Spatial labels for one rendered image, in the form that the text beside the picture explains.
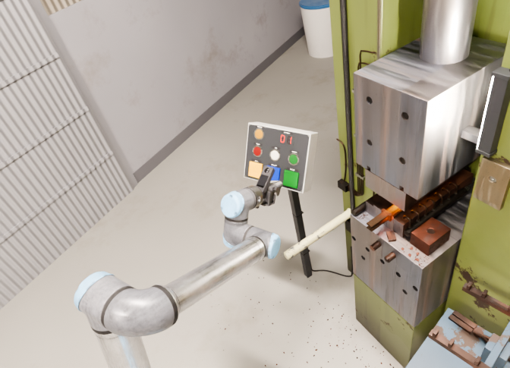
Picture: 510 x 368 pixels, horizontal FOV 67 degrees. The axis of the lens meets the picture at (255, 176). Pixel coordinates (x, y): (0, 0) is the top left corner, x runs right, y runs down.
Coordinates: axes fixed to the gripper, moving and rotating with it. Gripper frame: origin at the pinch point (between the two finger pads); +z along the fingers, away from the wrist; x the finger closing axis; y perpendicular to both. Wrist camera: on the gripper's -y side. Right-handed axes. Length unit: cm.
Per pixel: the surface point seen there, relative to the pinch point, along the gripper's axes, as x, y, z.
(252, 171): -21.5, 1.6, 10.3
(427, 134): 59, -33, -18
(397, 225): 51, 8, 8
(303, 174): 6.2, -2.7, 11.0
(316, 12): -138, -119, 301
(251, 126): -24.8, -20.2, 11.0
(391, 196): 47.5, -5.3, 1.9
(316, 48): -143, -81, 326
